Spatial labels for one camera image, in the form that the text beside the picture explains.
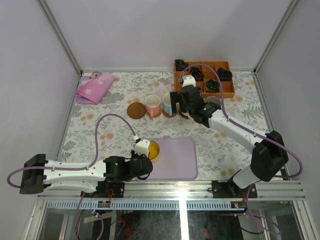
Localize light blue mug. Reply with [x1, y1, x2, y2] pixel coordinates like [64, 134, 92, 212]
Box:
[162, 93, 172, 115]

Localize light wooden coaster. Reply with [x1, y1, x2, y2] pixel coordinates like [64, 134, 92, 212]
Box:
[161, 109, 177, 118]
[146, 110, 162, 119]

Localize yellow mug black handle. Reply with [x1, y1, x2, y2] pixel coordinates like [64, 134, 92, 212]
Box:
[148, 141, 160, 162]

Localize purple mug black handle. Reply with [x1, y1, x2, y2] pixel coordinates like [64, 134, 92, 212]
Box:
[204, 96, 222, 106]

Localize pink mug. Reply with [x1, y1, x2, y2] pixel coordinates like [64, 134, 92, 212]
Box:
[145, 95, 161, 116]

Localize large dark wooden saucer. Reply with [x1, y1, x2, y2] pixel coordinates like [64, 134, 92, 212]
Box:
[127, 102, 146, 120]

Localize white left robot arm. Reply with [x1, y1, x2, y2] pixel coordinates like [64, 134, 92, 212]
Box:
[19, 150, 153, 198]

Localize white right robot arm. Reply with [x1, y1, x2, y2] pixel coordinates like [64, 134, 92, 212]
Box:
[169, 85, 289, 198]

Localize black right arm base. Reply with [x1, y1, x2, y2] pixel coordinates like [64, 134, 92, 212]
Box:
[206, 172, 260, 200]

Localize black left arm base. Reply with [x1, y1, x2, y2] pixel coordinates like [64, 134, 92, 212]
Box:
[84, 181, 125, 199]

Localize dark rolled sock orange dots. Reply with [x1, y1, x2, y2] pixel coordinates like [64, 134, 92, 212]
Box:
[189, 66, 205, 82]

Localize wooden compartment box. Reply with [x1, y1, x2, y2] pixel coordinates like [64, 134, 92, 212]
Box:
[174, 61, 235, 98]

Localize dark rolled sock green-yellow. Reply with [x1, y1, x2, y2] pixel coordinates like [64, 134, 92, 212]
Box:
[204, 79, 220, 93]

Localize dark rolled sock back-left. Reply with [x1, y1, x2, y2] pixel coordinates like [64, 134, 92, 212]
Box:
[174, 59, 189, 72]

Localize dark rolled sock right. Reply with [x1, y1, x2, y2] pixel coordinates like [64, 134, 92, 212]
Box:
[217, 67, 233, 82]

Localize lilac plastic tray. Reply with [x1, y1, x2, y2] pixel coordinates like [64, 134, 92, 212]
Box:
[147, 137, 198, 181]

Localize pink folded cloth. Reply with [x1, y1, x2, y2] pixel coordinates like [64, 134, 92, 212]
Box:
[75, 71, 116, 105]

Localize aluminium frame rail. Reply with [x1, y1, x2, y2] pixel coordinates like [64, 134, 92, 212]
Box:
[37, 179, 307, 201]

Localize blue slotted cable duct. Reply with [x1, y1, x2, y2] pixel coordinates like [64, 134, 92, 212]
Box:
[46, 199, 245, 211]

